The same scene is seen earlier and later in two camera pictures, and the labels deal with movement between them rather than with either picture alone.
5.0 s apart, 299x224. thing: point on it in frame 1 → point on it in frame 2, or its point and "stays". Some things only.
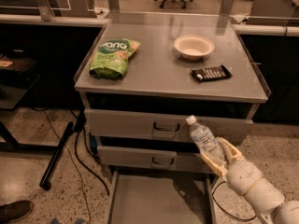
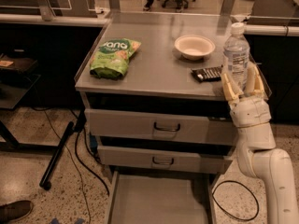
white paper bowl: (192, 47) stays
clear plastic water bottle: (206, 140) → (236, 56)
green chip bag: (111, 58) stays
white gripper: (244, 174) → (250, 111)
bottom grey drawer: (163, 197) stays
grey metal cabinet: (146, 73) stays
